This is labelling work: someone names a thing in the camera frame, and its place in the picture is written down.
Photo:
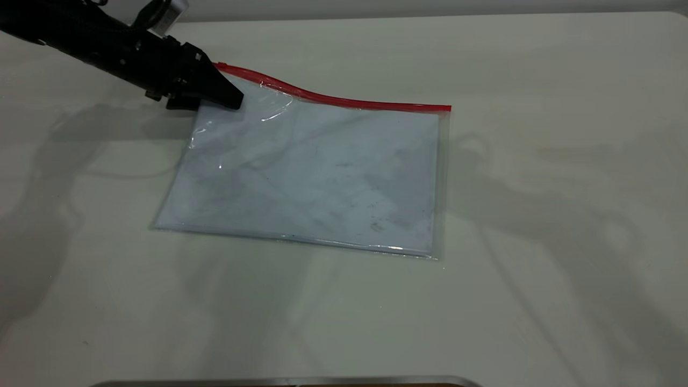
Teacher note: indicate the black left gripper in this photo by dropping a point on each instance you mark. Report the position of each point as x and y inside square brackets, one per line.
[172, 70]

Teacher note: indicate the red zipper slider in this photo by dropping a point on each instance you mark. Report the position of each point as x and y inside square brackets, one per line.
[221, 66]

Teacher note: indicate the clear zip bag red zipper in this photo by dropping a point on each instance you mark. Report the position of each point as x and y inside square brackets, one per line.
[322, 177]

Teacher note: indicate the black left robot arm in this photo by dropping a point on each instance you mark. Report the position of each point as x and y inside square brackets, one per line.
[70, 35]

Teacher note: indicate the grey metal bar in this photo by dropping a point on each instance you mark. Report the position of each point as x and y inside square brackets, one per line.
[279, 382]

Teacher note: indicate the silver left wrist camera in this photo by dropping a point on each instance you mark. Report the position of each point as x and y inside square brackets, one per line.
[175, 9]

